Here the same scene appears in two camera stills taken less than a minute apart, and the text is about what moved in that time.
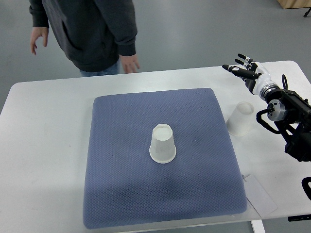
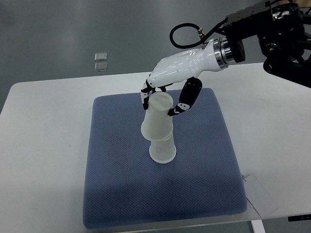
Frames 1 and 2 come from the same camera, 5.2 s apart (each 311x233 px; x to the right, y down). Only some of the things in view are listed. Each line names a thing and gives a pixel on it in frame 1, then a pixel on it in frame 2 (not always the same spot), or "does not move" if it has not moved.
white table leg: (257, 226) does not move
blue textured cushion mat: (125, 186) does not move
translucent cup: (238, 123) -> (157, 125)
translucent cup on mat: (162, 149) does not move
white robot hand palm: (264, 79) -> (178, 67)
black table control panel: (299, 218) does not move
